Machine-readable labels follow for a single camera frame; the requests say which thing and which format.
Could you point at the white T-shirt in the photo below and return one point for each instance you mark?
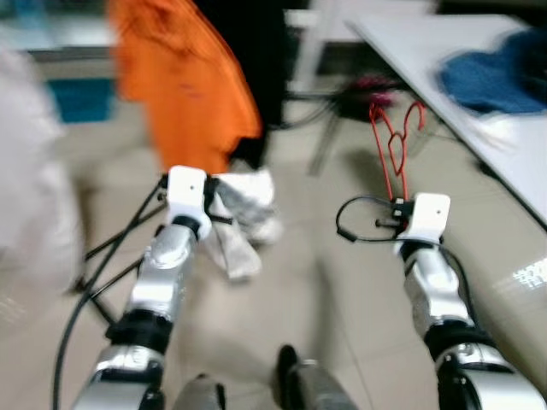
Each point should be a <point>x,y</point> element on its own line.
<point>30,171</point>

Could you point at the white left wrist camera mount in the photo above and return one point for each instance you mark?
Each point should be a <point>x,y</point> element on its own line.
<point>186,192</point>

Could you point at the white table black legs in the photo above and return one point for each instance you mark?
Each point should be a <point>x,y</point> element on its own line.
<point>496,154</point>

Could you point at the orange polo shirt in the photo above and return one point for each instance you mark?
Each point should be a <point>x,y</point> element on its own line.
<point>179,85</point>

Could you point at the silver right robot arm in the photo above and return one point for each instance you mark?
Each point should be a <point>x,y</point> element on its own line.
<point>440,290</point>

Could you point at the blue cloth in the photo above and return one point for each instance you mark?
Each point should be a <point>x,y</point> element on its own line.
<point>496,77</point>

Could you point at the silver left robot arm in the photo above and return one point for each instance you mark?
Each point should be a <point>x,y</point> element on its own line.
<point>162,273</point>

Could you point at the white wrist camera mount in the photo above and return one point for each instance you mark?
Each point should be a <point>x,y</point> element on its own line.
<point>186,192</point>
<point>427,213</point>

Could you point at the red clothes hanger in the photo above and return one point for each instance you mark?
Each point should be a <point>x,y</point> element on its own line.
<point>393,190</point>

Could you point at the black shirt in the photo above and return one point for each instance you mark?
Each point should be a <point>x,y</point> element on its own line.
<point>256,60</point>

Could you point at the purple vacuum cleaner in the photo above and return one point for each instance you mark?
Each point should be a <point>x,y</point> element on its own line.
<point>367,85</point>

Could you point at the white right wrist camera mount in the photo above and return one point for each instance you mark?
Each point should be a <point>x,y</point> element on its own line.
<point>427,213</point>

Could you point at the robot left leg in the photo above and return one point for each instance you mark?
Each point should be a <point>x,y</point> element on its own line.
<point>198,393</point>

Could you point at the teal floor mat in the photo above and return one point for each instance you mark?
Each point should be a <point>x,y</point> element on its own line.
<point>81,101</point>

